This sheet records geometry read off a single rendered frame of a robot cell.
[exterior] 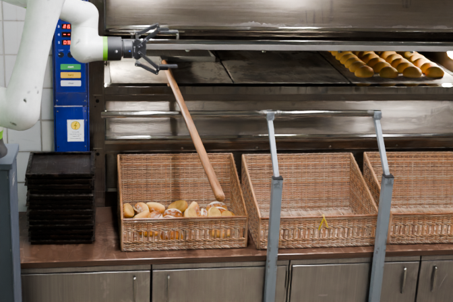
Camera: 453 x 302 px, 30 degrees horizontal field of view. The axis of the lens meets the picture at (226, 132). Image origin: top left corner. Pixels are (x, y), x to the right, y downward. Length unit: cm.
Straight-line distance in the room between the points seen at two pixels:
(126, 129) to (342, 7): 116
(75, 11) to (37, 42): 42
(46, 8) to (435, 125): 219
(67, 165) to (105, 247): 39
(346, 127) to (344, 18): 54
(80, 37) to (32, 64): 47
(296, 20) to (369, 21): 35
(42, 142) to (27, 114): 119
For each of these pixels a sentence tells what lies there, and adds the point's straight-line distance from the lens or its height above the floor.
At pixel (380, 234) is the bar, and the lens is 373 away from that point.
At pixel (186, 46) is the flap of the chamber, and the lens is 374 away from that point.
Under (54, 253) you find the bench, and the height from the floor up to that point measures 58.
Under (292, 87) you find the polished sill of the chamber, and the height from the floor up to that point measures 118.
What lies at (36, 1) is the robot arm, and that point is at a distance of 284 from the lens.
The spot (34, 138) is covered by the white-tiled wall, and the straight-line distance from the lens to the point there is 400.
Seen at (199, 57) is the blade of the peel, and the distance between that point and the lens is 440.
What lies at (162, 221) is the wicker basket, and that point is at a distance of 363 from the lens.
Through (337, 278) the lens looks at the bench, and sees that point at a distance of 384.
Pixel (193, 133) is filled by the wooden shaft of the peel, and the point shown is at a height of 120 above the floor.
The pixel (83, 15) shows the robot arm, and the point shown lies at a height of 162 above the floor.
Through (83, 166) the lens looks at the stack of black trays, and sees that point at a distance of 374.
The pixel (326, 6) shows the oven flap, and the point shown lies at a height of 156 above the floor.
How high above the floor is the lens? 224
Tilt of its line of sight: 19 degrees down
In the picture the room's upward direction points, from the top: 3 degrees clockwise
